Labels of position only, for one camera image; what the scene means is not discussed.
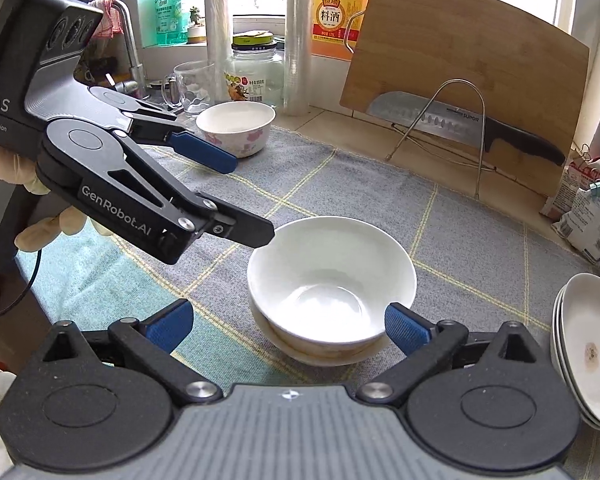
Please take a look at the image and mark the white bowl pink flowers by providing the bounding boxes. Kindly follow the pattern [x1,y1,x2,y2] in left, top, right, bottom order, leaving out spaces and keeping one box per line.
[196,101,276,158]

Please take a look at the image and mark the plain white bowl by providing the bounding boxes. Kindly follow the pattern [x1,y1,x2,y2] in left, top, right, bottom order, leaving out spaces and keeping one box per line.
[247,216,417,350]

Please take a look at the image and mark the white plate with stain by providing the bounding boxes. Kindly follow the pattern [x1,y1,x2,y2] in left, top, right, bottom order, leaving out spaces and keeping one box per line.
[559,273,600,422]

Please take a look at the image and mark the steel kitchen knife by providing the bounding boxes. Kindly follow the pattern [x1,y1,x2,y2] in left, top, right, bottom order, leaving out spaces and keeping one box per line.
[366,91,565,166]

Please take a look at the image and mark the left gloved hand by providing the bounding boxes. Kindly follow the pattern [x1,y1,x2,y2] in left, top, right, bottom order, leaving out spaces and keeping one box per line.
[0,146,88,252]

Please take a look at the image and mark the glass mug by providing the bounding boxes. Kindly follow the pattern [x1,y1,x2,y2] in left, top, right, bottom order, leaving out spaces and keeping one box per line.
[161,61,215,117]

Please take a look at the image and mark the steel faucet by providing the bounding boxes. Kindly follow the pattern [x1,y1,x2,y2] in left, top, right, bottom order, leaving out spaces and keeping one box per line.
[111,0,146,99]

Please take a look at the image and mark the glass jar green lid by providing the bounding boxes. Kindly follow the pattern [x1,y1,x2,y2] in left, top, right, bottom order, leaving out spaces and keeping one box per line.
[223,30,284,108]

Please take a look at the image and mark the pink rag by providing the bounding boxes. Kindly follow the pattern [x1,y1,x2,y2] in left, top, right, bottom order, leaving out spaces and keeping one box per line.
[88,0,123,39]

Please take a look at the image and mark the grey checked cloth mat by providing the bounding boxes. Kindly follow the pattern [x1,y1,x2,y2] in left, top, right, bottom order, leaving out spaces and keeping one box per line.
[14,123,600,480]

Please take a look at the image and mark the small potted plant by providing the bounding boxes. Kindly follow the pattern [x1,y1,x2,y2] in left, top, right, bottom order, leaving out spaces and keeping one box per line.
[187,6,207,44]

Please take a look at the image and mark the green detergent bottle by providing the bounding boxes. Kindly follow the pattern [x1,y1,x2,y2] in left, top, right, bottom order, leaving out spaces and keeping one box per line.
[154,0,187,46]

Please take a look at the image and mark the tall plastic cup stack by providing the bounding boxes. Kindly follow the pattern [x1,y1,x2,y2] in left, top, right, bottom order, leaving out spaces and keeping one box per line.
[283,0,312,116]

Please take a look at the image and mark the plastic wrap roll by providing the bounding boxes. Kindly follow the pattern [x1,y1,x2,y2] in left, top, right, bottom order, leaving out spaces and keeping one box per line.
[204,0,233,103]

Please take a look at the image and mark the lower stacked white plate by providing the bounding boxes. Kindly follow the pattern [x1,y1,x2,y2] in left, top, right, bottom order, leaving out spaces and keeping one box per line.
[549,294,600,432]

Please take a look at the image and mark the stacked white plate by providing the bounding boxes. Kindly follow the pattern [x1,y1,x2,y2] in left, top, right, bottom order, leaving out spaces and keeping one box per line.
[549,294,600,432]
[552,284,600,428]

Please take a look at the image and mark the upper stacked white plate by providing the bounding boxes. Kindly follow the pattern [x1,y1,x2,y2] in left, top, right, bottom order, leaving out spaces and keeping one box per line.
[552,284,600,428]

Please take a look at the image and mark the orange cooking wine jug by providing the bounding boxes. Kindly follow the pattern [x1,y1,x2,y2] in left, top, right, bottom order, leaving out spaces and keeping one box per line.
[311,0,368,61]

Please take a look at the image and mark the white packaged bag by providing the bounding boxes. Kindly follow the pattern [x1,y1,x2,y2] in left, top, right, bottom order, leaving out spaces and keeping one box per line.
[540,148,600,266]

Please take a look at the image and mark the bamboo cutting board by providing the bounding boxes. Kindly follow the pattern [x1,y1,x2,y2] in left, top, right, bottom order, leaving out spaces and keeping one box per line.
[339,0,592,198]

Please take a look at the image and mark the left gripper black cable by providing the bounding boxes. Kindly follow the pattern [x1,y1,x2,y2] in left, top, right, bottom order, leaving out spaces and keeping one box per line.
[0,248,44,321]

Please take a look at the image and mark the metal wire rack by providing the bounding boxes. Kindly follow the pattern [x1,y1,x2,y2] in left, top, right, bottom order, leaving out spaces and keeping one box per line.
[367,78,486,198]

